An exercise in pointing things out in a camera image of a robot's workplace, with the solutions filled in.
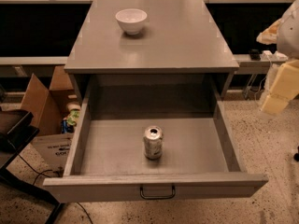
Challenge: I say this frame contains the grey cabinet with counter top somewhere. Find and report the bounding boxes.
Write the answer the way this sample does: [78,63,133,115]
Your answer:
[64,0,239,105]

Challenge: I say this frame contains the black metal drawer handle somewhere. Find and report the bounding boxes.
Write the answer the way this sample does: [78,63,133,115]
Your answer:
[139,186,176,200]

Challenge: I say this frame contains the white power strip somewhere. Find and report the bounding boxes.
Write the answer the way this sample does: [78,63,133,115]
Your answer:
[262,50,288,61]

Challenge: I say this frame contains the open grey top drawer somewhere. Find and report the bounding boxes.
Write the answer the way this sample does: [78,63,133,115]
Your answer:
[44,75,268,203]

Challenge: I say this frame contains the brown cardboard box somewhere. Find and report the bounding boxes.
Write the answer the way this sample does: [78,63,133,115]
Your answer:
[21,65,77,171]

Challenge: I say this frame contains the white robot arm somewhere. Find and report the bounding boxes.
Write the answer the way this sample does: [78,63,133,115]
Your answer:
[257,0,299,116]

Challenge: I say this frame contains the black chair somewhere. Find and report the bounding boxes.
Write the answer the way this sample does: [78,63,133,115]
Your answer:
[0,109,64,224]

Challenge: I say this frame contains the green toy in box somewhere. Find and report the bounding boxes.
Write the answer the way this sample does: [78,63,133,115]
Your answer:
[61,102,80,133]

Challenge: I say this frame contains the black floor cable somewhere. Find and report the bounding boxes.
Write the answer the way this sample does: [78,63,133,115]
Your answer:
[18,154,94,224]

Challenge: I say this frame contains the white ceramic bowl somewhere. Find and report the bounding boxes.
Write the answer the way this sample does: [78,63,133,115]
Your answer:
[115,8,148,35]

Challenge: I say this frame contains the long grey bench shelf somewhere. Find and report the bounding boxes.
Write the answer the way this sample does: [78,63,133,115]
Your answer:
[0,54,283,77]

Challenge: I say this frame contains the silver 7up soda can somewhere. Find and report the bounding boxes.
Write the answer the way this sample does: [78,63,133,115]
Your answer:
[143,126,164,160]

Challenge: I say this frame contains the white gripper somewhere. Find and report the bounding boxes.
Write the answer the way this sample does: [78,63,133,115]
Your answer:
[256,19,299,116]

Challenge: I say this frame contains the black small device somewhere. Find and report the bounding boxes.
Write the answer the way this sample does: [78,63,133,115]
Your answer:
[249,49,261,61]

